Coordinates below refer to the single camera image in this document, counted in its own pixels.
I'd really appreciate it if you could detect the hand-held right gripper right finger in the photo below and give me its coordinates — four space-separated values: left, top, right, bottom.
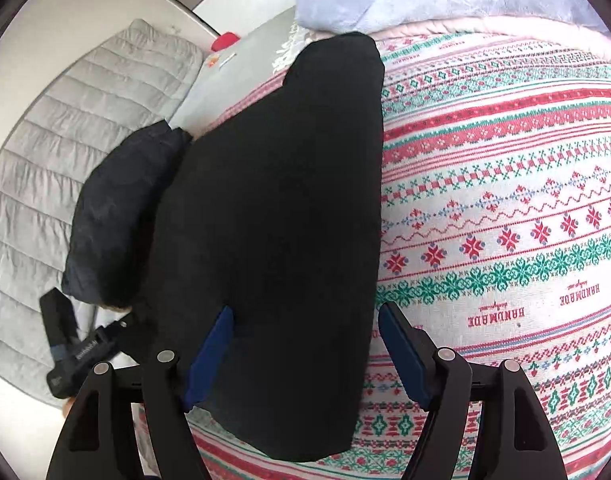
378 302 569 480

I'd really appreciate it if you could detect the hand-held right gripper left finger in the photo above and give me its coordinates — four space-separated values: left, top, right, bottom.
46 305 235 480

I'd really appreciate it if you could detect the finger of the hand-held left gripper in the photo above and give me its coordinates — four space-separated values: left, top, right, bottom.
38 290 80 357
102 312 140 353

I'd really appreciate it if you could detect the black jacket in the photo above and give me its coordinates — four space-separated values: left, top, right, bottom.
60 31 386 463

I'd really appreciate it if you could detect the light grey quilted bed cover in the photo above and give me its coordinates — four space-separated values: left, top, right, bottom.
0 18 207 403

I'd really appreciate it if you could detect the patterned knit-print blanket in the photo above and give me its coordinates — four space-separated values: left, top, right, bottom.
136 16 611 480

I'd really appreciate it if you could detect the grey flat board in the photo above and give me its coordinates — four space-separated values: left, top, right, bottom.
168 9 309 133

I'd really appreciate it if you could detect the small red object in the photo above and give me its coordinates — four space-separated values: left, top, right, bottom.
210 31 240 53

